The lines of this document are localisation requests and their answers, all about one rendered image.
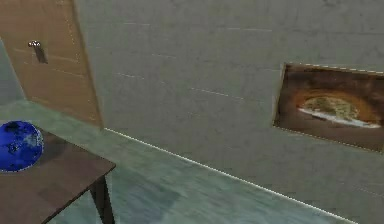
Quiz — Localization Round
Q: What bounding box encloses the brown framed landscape picture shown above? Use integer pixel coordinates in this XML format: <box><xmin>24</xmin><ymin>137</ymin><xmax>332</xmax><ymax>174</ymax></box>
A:
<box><xmin>272</xmin><ymin>62</ymin><xmax>384</xmax><ymax>154</ymax></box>

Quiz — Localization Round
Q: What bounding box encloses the brown wooden room door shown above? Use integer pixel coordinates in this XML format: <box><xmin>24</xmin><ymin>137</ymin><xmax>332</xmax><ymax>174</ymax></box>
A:
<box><xmin>0</xmin><ymin>0</ymin><xmax>104</xmax><ymax>128</ymax></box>

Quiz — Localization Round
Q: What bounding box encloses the dark brown wooden table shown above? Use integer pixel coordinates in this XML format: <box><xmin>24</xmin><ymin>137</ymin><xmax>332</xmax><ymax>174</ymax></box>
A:
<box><xmin>0</xmin><ymin>127</ymin><xmax>117</xmax><ymax>224</ymax></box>

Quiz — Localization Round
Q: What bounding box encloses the blue globe ball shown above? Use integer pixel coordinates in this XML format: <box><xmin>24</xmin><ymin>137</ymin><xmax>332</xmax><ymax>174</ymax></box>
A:
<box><xmin>0</xmin><ymin>120</ymin><xmax>45</xmax><ymax>173</ymax></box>

